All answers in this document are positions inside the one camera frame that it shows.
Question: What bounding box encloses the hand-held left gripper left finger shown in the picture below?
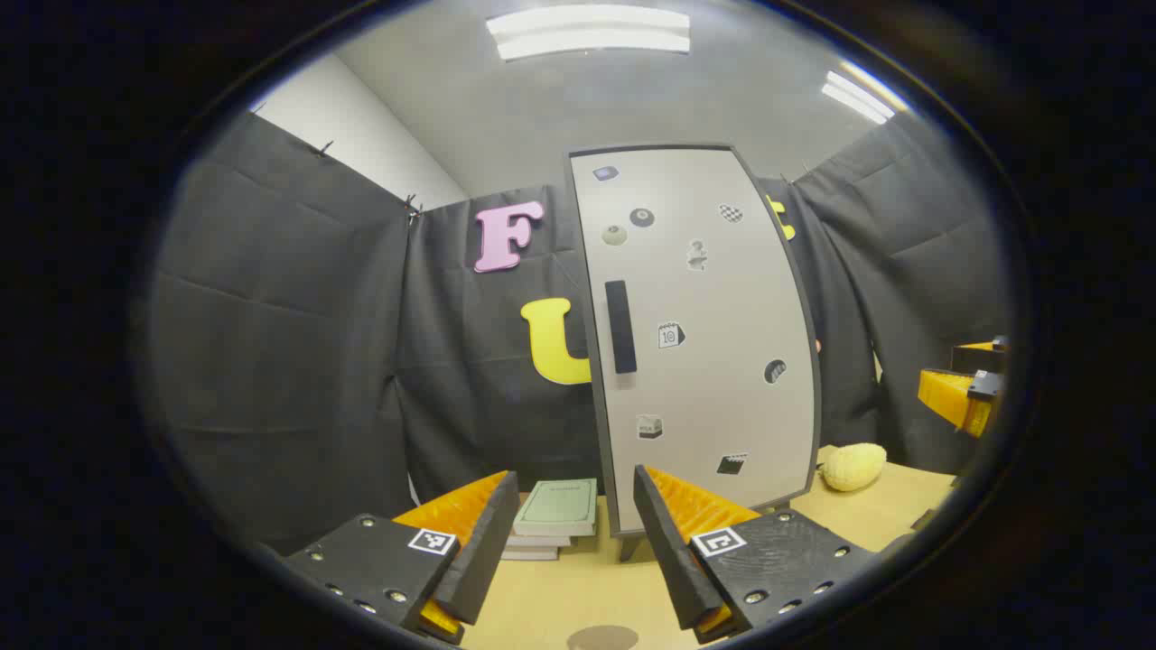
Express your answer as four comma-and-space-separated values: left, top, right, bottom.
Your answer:
282, 469, 522, 646

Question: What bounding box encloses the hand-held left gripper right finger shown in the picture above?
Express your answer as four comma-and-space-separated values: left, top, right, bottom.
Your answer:
632, 464, 877, 645

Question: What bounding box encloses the grey cabinet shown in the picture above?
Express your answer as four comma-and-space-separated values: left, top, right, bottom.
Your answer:
567, 143, 823, 562

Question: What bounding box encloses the round brown coaster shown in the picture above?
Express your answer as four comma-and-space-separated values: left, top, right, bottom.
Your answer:
566, 625, 639, 650

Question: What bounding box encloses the grey cabinet door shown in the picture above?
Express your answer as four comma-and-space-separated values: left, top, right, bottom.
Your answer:
567, 143, 823, 538

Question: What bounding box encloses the black door handle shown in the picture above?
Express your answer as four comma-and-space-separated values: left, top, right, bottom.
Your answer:
604, 280, 638, 375

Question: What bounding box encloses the green book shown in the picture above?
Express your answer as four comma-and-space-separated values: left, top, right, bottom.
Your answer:
513, 478, 599, 538

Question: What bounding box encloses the yellow bun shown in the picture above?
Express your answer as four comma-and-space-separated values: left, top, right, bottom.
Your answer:
820, 442, 888, 493

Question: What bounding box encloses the black backdrop cloth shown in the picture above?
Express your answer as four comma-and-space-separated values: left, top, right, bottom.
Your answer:
149, 108, 1008, 556

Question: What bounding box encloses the long ceiling light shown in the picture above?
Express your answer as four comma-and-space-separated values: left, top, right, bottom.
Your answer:
486, 5, 692, 62

